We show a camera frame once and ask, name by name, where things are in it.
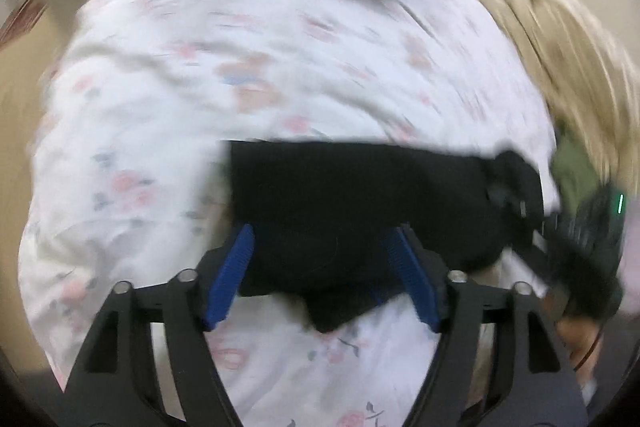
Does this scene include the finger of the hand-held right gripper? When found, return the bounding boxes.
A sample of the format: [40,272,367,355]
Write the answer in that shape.
[484,185,559,282]

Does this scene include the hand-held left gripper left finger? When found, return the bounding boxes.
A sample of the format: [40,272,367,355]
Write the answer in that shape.
[62,223,256,427]

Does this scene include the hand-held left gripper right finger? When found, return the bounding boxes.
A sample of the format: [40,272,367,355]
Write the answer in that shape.
[387,224,589,427]

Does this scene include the black shorts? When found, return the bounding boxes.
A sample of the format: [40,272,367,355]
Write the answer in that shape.
[219,139,547,334]

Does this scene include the person's right hand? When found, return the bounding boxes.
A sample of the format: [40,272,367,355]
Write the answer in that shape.
[542,291,607,374]

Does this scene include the olive green cloth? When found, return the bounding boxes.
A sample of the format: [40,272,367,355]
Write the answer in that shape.
[549,126,612,214]

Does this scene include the floral white bed sheet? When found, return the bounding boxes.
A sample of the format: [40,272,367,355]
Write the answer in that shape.
[17,0,597,427]

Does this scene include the cream printed duvet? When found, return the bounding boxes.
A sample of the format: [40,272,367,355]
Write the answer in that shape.
[400,0,640,208]

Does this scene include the red patterned rug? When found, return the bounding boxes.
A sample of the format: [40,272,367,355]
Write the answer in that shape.
[0,0,49,48]

